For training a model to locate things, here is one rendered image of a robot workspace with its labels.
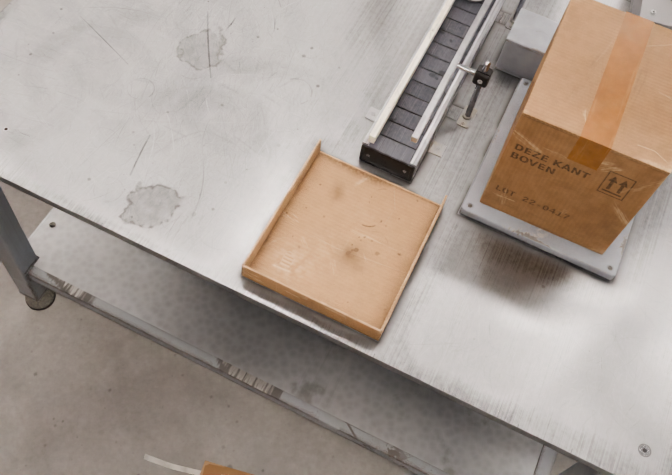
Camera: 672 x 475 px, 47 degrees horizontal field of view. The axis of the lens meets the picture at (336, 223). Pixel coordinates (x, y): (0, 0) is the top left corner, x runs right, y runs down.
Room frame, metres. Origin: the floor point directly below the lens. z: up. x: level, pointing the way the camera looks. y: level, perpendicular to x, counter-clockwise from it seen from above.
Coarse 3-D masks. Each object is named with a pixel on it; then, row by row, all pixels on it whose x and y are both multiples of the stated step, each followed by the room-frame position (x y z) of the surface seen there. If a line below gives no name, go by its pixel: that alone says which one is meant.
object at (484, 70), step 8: (488, 64) 1.01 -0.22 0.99; (472, 72) 1.02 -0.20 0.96; (480, 72) 1.01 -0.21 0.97; (488, 72) 1.01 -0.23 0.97; (472, 80) 1.01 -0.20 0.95; (480, 80) 1.00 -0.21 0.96; (488, 80) 1.00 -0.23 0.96; (480, 88) 1.01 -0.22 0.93; (472, 96) 1.01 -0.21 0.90; (472, 104) 1.01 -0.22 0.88
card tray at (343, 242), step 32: (320, 160) 0.84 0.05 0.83; (288, 192) 0.74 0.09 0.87; (320, 192) 0.77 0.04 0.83; (352, 192) 0.79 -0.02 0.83; (384, 192) 0.80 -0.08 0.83; (288, 224) 0.69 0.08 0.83; (320, 224) 0.71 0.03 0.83; (352, 224) 0.72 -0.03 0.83; (384, 224) 0.73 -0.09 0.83; (416, 224) 0.74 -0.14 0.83; (256, 256) 0.62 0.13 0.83; (288, 256) 0.63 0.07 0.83; (320, 256) 0.64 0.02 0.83; (352, 256) 0.65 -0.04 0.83; (384, 256) 0.67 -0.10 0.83; (416, 256) 0.66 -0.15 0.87; (288, 288) 0.55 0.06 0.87; (320, 288) 0.58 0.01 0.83; (352, 288) 0.59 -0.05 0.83; (384, 288) 0.60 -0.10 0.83; (352, 320) 0.52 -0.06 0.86; (384, 320) 0.54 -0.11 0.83
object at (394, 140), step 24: (456, 0) 1.28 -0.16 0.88; (456, 24) 1.21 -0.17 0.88; (480, 24) 1.22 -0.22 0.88; (432, 48) 1.13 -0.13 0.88; (456, 48) 1.14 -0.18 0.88; (432, 72) 1.07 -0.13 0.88; (456, 72) 1.08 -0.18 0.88; (408, 96) 1.00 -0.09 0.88; (432, 96) 1.01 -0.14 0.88; (408, 120) 0.94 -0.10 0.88; (384, 144) 0.87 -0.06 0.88; (408, 144) 0.88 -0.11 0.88
